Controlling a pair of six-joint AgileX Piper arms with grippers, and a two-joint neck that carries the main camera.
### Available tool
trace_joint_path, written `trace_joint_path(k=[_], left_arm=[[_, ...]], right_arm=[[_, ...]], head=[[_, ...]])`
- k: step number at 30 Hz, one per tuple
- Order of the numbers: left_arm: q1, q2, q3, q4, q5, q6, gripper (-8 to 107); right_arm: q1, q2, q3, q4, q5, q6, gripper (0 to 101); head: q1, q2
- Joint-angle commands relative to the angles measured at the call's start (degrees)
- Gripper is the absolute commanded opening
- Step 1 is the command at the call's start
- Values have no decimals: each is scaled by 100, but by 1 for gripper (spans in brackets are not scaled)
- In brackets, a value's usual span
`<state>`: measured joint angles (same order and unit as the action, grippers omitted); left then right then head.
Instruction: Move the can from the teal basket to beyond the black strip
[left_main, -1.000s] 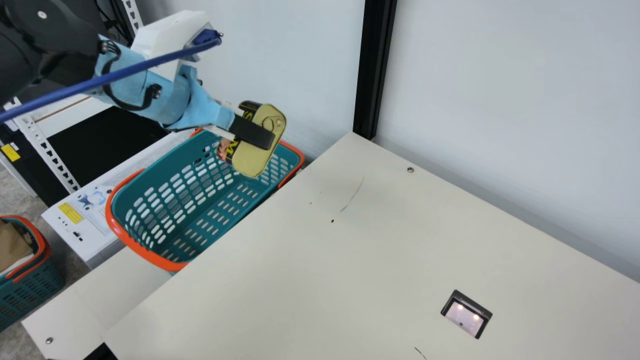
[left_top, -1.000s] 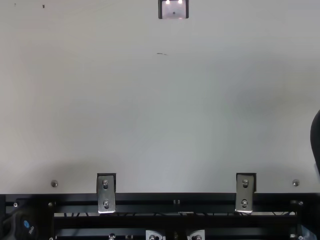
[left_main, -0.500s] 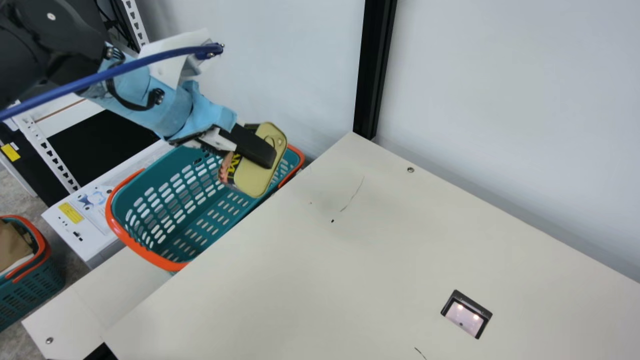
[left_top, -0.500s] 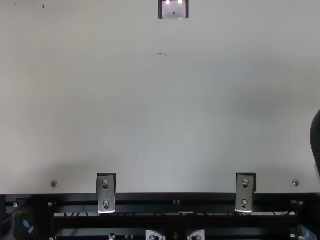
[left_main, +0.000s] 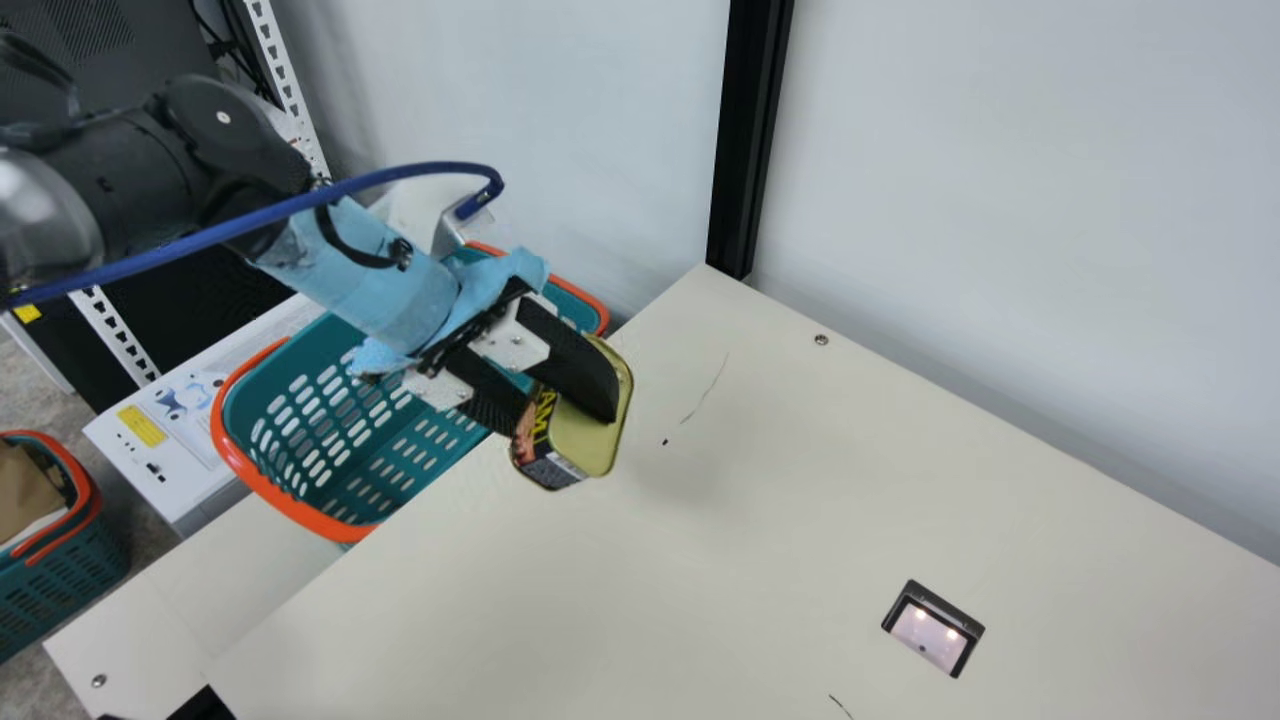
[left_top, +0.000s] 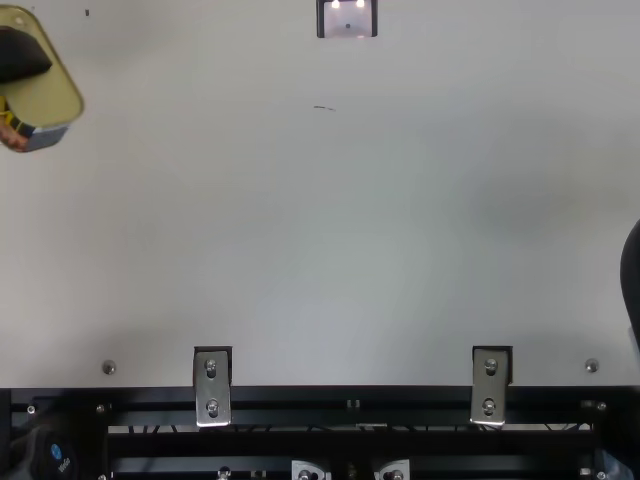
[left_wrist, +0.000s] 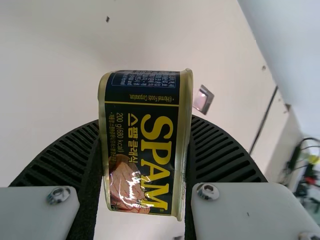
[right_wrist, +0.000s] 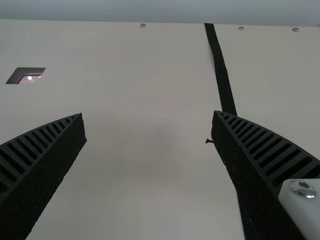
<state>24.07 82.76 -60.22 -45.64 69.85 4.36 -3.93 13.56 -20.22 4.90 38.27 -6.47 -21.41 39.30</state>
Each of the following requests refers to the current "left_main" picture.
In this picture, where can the rectangular tin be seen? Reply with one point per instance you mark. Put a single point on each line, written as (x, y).
(582, 448)

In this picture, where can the brown cardboard piece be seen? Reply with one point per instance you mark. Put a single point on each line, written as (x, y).
(25, 495)

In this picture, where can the black post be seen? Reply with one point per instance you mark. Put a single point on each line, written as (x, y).
(750, 120)

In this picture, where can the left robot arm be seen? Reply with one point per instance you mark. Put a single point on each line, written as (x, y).
(150, 170)

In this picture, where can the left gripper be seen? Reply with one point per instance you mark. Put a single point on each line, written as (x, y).
(390, 290)

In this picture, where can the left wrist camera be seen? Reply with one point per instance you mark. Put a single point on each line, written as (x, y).
(450, 237)

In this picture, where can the white perforated rack post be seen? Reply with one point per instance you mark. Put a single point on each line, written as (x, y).
(115, 335)
(283, 80)

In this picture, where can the teal shopping basket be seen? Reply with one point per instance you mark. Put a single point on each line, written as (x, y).
(300, 440)
(60, 590)

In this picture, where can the small square scanner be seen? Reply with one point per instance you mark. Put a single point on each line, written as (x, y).
(930, 632)

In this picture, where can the white box with yellow label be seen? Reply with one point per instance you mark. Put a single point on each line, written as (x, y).
(180, 440)

